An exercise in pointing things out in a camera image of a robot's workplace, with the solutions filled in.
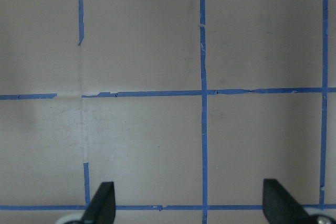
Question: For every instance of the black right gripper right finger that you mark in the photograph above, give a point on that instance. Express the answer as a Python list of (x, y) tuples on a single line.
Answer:
[(279, 207)]

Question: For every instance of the brown paper table mat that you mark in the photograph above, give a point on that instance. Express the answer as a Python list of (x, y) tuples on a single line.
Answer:
[(186, 105)]

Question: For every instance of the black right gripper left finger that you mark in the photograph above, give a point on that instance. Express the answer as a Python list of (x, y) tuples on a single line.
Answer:
[(102, 208)]

